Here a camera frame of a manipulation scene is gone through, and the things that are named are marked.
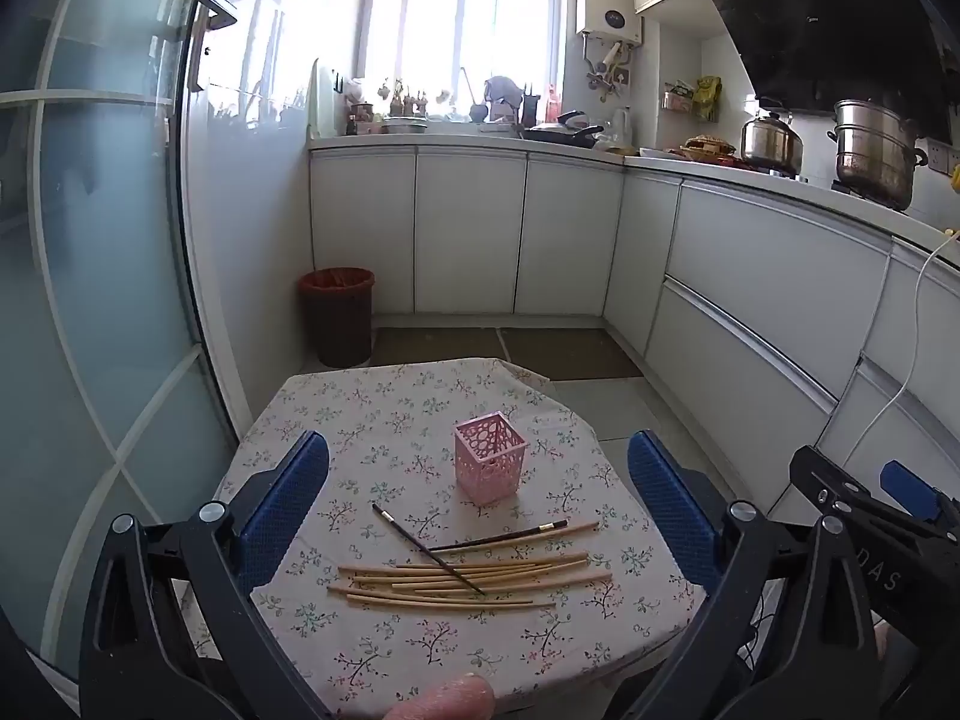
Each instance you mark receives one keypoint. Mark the yellow bag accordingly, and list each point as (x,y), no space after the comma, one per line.
(706,97)

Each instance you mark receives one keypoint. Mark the kitchen window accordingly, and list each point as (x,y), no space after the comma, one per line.
(420,15)

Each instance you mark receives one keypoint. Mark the pink perforated utensil holder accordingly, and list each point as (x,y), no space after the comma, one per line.
(487,465)

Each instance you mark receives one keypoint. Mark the frosted glass sliding door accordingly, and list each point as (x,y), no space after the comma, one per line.
(90,240)

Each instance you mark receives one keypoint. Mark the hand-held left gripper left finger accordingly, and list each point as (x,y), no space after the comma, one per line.
(289,502)

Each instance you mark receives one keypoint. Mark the brown trash bin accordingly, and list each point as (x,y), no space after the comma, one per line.
(337,322)

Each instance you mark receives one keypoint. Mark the plate of food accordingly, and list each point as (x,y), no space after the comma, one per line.
(709,146)

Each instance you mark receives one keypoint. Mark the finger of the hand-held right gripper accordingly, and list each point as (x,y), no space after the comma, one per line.
(909,486)
(832,484)

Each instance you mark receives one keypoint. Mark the floral tablecloth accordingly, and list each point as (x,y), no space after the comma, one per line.
(390,420)

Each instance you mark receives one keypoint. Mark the steel kettle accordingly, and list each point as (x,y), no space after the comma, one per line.
(772,146)

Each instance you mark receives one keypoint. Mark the white base cabinet with drawers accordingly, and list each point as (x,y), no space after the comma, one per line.
(750,277)

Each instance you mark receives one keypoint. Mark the steel basin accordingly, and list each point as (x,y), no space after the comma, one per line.
(405,125)

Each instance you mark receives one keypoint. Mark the black chopstick gold band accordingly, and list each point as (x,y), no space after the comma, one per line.
(420,543)
(487,539)

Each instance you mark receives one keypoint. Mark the black range hood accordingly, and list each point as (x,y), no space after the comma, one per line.
(825,30)

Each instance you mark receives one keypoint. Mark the white base cabinet with doors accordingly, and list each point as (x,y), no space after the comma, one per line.
(465,232)

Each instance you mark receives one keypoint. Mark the black frying pan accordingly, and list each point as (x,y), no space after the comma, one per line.
(562,136)

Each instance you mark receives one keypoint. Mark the pile of bamboo chopsticks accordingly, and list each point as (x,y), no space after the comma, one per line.
(390,577)

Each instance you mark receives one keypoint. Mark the steel steamer pot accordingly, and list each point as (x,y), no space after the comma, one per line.
(874,157)

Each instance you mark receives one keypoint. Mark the white cutting board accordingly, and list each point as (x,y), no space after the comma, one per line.
(322,97)

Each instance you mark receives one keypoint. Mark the white plastic jug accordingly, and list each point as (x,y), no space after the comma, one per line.
(622,131)

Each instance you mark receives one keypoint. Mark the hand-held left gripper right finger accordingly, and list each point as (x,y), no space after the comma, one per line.
(675,510)

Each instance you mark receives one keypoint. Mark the wall socket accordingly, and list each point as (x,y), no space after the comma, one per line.
(943,156)

